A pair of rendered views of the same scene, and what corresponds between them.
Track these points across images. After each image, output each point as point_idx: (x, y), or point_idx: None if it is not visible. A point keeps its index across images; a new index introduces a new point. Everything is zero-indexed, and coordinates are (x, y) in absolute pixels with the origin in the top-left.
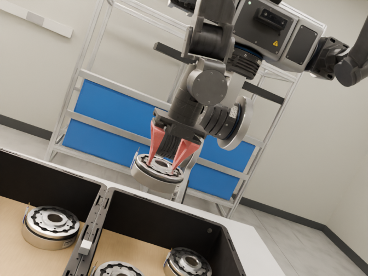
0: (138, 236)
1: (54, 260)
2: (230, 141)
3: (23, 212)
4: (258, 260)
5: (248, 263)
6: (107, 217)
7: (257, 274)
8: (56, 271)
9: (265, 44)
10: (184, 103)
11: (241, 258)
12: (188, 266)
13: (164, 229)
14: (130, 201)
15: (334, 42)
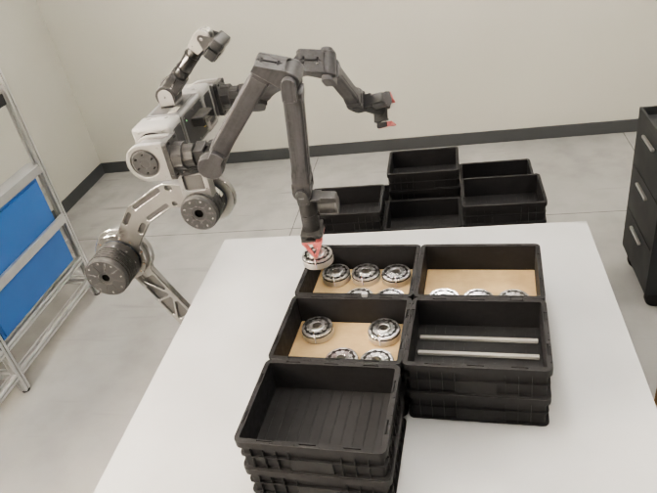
0: None
1: (341, 327)
2: (230, 209)
3: (301, 347)
4: (276, 247)
5: (281, 254)
6: None
7: (292, 252)
8: (349, 325)
9: (202, 131)
10: (317, 219)
11: (275, 257)
12: (340, 272)
13: (311, 279)
14: (302, 288)
15: (219, 85)
